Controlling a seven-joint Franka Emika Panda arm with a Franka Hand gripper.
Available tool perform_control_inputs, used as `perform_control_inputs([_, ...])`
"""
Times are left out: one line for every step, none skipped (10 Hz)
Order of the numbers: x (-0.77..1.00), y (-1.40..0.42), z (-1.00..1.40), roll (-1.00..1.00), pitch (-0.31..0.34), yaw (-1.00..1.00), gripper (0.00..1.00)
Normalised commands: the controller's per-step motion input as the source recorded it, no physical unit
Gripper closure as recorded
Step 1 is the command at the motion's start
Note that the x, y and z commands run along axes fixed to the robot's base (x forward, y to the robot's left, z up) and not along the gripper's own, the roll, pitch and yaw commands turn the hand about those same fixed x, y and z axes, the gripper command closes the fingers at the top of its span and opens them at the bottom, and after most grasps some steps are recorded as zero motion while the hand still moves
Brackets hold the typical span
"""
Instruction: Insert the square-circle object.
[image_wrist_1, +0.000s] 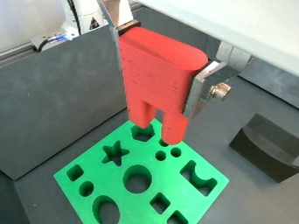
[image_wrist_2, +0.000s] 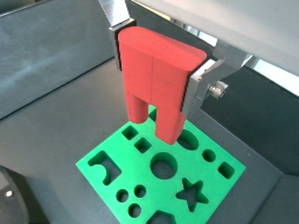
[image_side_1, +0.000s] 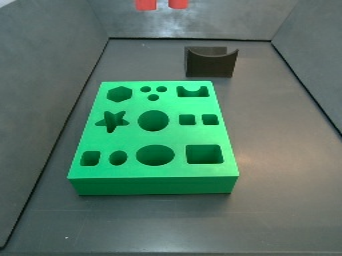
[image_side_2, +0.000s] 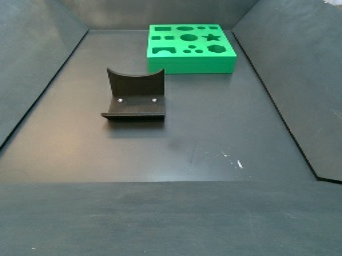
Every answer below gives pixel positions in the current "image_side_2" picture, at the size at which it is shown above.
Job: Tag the green shape sorter block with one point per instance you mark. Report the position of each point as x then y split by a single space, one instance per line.
189 49

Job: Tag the black curved holder stand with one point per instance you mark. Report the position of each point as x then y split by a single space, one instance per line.
136 89

